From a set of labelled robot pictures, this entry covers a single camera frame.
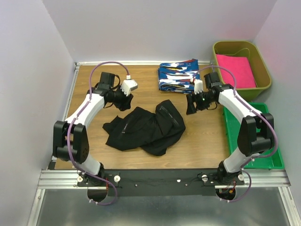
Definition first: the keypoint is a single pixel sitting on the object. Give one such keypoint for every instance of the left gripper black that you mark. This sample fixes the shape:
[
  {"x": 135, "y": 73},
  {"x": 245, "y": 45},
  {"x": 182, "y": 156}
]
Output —
[{"x": 125, "y": 104}]

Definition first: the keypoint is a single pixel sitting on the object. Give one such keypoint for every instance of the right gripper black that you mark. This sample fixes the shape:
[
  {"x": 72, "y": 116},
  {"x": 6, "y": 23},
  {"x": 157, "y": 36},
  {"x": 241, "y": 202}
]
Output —
[{"x": 191, "y": 99}]

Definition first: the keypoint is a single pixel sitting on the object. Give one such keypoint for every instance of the blue white red patterned pants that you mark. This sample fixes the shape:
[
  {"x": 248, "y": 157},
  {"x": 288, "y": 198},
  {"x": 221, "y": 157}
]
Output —
[{"x": 176, "y": 77}]

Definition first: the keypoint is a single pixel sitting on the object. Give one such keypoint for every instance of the black garment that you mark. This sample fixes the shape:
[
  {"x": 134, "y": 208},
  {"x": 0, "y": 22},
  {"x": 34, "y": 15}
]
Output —
[{"x": 153, "y": 132}]

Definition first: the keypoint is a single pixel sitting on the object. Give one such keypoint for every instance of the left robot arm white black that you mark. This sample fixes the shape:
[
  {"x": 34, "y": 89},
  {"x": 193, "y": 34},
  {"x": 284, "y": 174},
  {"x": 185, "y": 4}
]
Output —
[{"x": 70, "y": 140}]

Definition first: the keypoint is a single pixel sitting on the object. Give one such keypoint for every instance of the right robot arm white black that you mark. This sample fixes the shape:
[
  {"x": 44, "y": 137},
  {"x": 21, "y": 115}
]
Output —
[{"x": 256, "y": 134}]

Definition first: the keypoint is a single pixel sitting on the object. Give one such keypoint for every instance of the pink folded cloth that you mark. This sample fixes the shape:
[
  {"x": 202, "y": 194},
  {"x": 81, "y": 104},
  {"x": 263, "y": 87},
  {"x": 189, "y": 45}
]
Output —
[{"x": 240, "y": 68}]

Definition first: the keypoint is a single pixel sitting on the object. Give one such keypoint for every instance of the olive green plastic bin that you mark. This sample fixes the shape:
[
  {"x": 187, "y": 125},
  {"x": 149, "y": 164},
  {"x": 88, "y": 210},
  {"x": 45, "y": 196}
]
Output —
[{"x": 249, "y": 50}]

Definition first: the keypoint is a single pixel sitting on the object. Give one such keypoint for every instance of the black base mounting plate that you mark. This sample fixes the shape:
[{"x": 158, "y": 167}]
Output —
[{"x": 161, "y": 182}]

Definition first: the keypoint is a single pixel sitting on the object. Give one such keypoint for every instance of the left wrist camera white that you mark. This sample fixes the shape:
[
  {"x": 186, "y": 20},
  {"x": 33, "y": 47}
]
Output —
[{"x": 127, "y": 86}]

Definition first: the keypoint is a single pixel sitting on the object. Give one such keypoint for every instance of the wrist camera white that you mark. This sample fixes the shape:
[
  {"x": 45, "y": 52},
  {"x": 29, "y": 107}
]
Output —
[
  {"x": 198, "y": 85},
  {"x": 127, "y": 86}
]

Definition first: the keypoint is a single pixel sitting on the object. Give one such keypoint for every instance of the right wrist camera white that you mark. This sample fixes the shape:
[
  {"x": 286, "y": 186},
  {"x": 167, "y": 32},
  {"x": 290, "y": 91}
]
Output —
[{"x": 198, "y": 85}]

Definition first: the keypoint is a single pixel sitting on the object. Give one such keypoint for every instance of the aluminium frame rail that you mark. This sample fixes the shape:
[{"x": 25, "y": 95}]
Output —
[{"x": 60, "y": 202}]

